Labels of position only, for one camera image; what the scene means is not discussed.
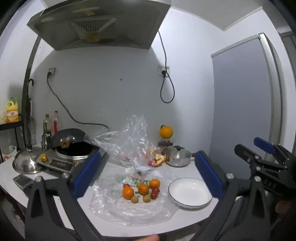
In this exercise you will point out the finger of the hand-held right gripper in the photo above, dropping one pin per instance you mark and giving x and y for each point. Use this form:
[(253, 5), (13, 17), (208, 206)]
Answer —
[(263, 144), (245, 151)]

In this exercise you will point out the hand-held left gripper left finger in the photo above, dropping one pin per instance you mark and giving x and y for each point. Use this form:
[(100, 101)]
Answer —
[(86, 172)]

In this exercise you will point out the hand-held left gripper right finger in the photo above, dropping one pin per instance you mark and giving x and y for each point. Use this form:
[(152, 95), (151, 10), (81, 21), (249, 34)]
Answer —
[(208, 174)]

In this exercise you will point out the white plate with dark rim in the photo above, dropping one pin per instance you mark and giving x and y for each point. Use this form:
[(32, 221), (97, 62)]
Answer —
[(188, 192)]

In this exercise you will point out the orange tangerine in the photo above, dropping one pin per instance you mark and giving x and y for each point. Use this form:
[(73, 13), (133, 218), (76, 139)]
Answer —
[(154, 183), (128, 192), (143, 188)]

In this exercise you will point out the box of dark round fruits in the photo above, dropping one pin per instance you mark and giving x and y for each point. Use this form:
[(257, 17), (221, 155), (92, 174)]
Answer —
[(165, 143)]

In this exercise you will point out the person's right hand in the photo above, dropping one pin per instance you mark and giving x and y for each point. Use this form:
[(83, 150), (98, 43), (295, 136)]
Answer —
[(285, 206)]

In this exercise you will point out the silver induction cooker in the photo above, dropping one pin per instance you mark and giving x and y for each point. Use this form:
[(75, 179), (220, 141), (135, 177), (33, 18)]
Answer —
[(60, 163)]

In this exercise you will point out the steel pot with lid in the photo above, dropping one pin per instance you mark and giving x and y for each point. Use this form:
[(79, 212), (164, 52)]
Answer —
[(178, 158)]

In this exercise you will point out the small glass bottle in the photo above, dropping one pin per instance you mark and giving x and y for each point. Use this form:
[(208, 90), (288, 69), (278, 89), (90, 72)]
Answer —
[(45, 142)]

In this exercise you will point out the cut apple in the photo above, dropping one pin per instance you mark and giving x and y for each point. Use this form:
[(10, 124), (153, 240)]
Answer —
[(159, 160)]

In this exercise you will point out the grey refrigerator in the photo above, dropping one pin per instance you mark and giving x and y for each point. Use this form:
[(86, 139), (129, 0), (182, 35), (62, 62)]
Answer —
[(240, 97)]

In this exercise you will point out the crumpled clear plastic bag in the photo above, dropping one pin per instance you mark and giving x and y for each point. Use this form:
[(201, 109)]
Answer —
[(129, 141)]

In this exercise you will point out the red-label plastic bottle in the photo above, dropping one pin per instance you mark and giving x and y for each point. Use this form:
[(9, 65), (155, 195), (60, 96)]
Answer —
[(56, 122)]

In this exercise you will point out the flat green-printed plastic bag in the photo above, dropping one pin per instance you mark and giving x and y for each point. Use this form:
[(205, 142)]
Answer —
[(129, 213)]

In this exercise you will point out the large orange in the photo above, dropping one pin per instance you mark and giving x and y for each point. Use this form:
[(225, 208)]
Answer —
[(166, 132)]

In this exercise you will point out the steel dome lid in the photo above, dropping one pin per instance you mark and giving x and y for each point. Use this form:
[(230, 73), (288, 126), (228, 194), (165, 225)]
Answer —
[(25, 162)]

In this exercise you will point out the dark flat electronic device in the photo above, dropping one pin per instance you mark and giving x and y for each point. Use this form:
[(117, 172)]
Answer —
[(22, 181)]

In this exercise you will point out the black umbrella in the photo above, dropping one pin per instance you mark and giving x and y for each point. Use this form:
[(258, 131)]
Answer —
[(28, 109)]

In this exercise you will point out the black metal shelf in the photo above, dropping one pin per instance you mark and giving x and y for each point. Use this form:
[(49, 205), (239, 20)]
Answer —
[(10, 125)]

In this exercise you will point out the yellow oil jug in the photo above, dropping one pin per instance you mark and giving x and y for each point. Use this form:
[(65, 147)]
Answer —
[(12, 111)]

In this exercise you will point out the range hood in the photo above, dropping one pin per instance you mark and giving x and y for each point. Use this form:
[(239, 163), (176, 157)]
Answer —
[(92, 14)]

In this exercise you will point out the white wall outlet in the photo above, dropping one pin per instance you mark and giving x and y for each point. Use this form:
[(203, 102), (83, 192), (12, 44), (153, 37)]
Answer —
[(161, 68), (52, 70)]

